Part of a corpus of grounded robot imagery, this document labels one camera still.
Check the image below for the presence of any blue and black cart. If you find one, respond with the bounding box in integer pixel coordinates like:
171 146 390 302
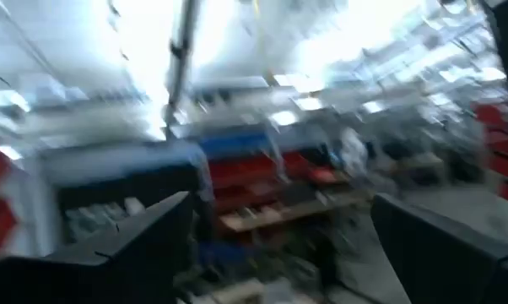
38 141 215 254

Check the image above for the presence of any wooden shelf with red bins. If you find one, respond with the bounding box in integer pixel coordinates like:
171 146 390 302
198 126 365 246

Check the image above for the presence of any grey metal pole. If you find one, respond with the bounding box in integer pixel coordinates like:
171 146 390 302
164 0 203 140

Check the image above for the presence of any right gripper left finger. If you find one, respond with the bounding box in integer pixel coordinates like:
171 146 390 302
0 190 194 304

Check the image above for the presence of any red storage bin rack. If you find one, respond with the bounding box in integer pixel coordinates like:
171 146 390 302
473 100 508 208

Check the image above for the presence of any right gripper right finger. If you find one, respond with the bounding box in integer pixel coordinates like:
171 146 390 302
370 193 508 304

